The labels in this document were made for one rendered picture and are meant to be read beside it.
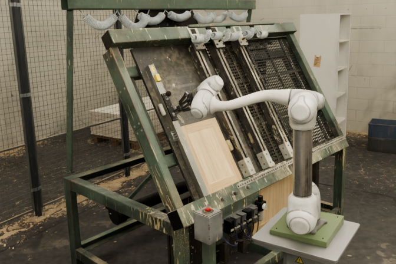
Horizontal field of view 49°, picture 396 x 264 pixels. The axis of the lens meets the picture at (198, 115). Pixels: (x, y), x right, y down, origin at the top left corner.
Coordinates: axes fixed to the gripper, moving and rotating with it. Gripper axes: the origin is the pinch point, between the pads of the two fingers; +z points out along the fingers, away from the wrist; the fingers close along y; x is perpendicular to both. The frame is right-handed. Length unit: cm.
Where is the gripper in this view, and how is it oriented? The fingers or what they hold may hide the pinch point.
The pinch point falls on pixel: (178, 109)
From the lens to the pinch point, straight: 278.6
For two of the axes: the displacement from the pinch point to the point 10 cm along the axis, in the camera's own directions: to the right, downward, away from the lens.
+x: 6.9, -1.7, 7.0
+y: 4.0, 9.0, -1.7
